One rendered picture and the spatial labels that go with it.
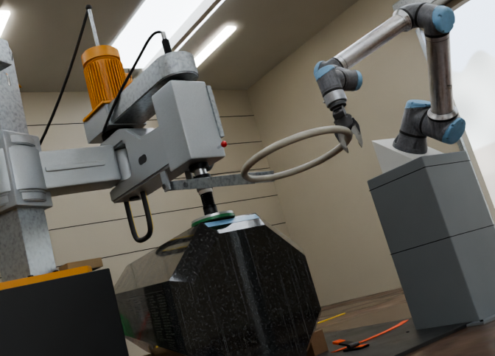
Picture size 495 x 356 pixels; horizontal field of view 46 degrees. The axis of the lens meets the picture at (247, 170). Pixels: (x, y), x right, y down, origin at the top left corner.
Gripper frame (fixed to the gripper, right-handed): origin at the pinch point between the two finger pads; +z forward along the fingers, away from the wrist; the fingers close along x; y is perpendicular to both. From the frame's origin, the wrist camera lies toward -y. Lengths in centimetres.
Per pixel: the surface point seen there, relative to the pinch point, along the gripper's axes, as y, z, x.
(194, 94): 26, -64, 66
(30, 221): 13, -32, 166
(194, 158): 20, -30, 74
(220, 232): 20, 8, 72
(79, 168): 35, -57, 145
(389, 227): 94, 24, 6
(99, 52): 50, -127, 123
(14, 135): 6, -77, 160
